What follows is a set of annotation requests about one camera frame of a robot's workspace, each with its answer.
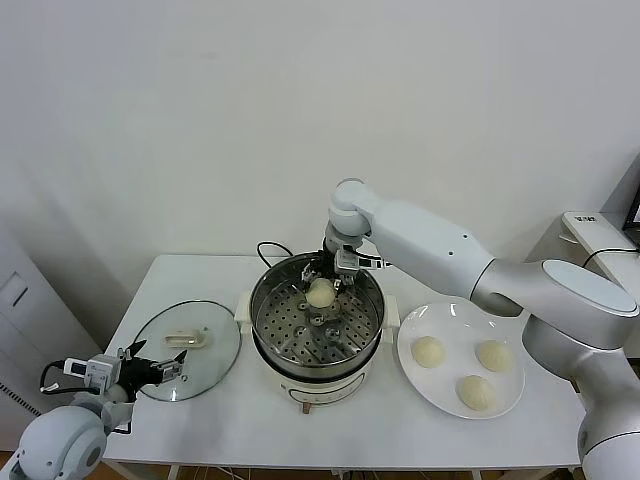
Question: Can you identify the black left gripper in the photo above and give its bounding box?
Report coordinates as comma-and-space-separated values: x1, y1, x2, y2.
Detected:
118, 339, 189, 399

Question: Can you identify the black power adapter with cable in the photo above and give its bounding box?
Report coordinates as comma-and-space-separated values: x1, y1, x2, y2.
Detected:
581, 246, 640, 272

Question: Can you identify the black cooker power cable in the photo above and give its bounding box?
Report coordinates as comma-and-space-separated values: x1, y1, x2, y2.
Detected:
255, 241, 294, 272

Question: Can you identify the cream electric cooker base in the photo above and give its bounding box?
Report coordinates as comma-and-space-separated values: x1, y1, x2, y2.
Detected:
233, 292, 401, 417

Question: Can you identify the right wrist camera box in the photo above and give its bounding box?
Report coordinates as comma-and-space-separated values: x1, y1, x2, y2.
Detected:
334, 249, 385, 279

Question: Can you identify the black laptop screen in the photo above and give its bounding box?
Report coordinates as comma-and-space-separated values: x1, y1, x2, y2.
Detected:
622, 179, 640, 249

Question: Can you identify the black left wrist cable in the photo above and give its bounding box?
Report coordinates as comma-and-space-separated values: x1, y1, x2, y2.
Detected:
39, 361, 69, 395

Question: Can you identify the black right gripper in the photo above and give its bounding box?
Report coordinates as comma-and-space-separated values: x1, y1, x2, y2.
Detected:
300, 238, 347, 293

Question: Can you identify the round glass pot lid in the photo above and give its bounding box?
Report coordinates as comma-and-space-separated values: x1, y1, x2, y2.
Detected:
127, 299, 243, 404

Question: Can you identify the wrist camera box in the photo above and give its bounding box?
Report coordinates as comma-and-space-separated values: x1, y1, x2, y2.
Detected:
334, 249, 385, 279
63, 354, 122, 389

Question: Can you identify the perforated steel steamer basket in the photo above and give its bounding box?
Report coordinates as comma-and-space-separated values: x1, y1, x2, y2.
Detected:
247, 252, 388, 380

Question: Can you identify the white cabinet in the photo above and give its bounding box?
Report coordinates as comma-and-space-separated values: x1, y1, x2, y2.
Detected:
0, 219, 104, 454

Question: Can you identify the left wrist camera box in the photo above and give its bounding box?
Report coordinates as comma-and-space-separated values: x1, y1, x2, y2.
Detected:
63, 354, 122, 389

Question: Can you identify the large white plate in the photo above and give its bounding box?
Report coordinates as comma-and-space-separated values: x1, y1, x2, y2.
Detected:
396, 300, 528, 421

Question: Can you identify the white steamed baozi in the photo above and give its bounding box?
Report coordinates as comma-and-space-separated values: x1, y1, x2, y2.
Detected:
475, 339, 517, 374
304, 278, 336, 309
410, 335, 447, 371
455, 374, 499, 414

